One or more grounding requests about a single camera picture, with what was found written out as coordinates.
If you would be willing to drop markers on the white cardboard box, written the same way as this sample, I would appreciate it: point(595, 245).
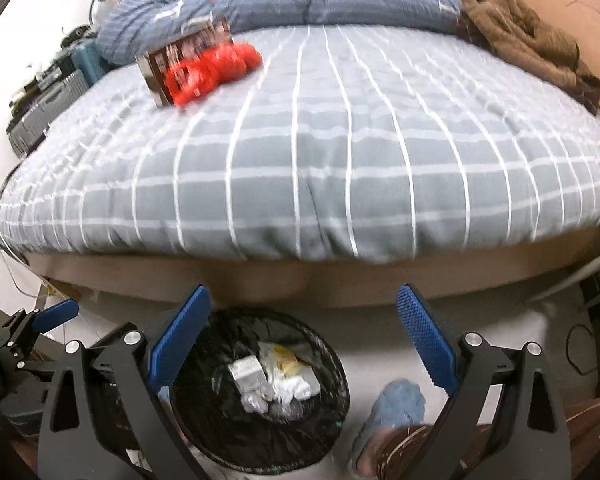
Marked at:
point(247, 375)

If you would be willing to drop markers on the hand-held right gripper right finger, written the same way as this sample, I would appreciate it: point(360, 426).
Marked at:
point(425, 340)

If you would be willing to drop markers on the grey suitcase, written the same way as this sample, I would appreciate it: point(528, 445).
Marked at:
point(45, 105)

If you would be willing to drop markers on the red plastic bag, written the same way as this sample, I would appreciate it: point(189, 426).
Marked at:
point(215, 67)

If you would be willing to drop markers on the brown garment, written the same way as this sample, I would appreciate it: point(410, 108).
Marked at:
point(520, 30)

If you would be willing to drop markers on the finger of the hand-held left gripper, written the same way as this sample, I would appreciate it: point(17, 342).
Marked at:
point(57, 315)
point(17, 332)

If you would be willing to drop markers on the yellow snack packet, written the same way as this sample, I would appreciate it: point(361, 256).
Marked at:
point(285, 360)

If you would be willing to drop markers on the teal suitcase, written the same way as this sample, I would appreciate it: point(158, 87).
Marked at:
point(87, 60)

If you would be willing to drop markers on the crumpled clear plastic wrap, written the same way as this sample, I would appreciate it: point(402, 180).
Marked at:
point(252, 402)

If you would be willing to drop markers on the grey checked bed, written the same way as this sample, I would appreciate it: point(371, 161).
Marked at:
point(305, 160)

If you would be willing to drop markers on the black metal stand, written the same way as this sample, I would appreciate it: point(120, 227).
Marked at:
point(597, 310)

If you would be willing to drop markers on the black trash bin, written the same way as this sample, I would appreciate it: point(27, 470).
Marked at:
point(205, 410)

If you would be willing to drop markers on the blue striped duvet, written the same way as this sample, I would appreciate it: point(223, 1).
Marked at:
point(305, 5)

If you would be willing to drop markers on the dark brown printed box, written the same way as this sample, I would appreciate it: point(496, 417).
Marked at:
point(180, 50)

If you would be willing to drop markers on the wooden headboard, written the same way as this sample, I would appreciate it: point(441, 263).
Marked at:
point(570, 0)

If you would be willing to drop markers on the white slat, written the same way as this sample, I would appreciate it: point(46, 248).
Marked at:
point(565, 280)

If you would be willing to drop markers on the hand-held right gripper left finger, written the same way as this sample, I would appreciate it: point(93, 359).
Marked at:
point(180, 340)

